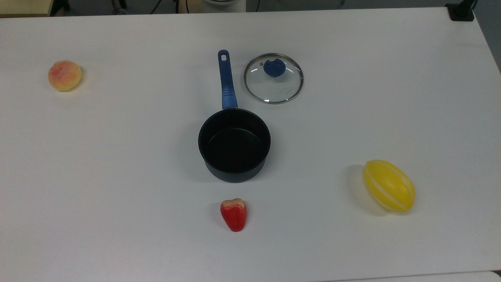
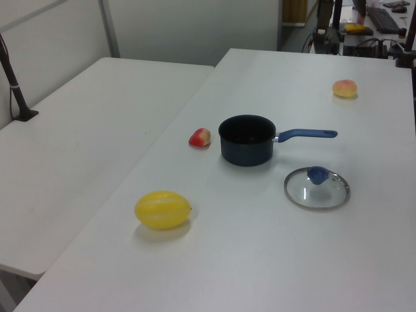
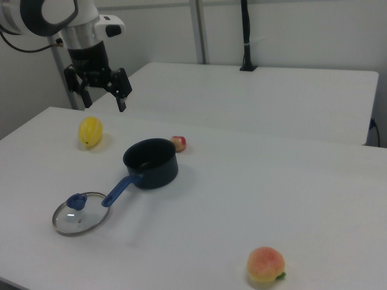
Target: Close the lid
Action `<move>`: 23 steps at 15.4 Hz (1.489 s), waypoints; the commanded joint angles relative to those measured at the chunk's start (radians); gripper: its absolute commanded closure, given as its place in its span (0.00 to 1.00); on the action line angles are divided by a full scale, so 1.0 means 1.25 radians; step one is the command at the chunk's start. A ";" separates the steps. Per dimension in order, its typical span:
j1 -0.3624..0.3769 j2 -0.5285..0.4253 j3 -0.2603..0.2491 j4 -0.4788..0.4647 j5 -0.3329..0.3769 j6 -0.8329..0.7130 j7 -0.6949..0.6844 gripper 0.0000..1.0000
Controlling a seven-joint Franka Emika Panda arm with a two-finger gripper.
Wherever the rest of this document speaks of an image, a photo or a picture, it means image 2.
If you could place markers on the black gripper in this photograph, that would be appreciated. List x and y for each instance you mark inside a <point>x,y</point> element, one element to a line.
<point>325,13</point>

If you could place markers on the glass lid with blue knob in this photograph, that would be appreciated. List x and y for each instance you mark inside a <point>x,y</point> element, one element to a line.
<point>315,175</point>

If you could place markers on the thin dark stand pole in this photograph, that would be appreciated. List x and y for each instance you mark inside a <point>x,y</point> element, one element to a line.
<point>336,16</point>

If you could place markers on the grey background machine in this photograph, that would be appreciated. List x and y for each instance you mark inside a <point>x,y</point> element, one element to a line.
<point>328,40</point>

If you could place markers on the brown wooden panel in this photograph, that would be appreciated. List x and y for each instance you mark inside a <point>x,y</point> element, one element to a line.
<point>294,11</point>

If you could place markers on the yellow block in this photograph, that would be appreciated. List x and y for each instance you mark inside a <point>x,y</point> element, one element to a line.
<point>354,28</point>

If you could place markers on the black electronics box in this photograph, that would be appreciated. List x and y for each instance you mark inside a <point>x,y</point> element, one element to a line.
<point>364,50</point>

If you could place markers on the black keyboard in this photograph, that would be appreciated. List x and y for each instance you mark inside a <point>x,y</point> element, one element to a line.
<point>383,19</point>

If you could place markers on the orange pink peach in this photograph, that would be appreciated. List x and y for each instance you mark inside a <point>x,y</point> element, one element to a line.
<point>345,88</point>

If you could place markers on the black pole with clamp base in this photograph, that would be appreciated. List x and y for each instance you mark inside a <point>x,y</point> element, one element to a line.
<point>404,60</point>

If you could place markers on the dark blue saucepan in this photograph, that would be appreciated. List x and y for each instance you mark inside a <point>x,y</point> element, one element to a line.
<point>245,152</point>

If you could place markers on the red apple piece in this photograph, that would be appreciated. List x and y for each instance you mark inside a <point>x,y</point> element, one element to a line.
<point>200,138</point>

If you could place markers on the yellow striped melon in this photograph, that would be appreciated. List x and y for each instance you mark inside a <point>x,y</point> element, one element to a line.
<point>162,210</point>

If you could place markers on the white side table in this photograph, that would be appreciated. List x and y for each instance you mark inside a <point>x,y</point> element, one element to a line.
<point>81,146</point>

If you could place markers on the black pole with white band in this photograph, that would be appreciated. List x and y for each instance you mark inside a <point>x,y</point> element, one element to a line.
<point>19,97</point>

